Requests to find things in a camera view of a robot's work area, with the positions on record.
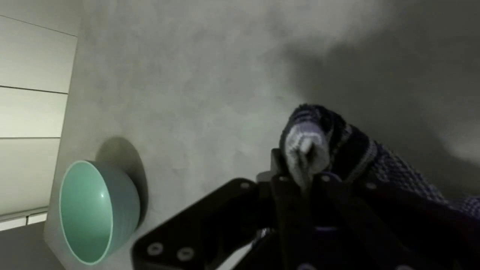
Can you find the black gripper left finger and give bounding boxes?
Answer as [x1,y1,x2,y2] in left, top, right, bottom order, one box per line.
[131,147,306,270]

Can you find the green ceramic bowl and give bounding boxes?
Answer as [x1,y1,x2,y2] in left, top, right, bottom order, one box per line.
[57,157,143,267]

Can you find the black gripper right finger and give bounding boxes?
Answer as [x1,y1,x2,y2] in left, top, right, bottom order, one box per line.
[305,171,480,270]

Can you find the blue striped towel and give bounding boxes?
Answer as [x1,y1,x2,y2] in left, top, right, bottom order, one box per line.
[278,102,480,222]

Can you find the white kitchen cabinet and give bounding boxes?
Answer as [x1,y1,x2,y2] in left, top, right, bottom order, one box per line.
[0,13,80,234]

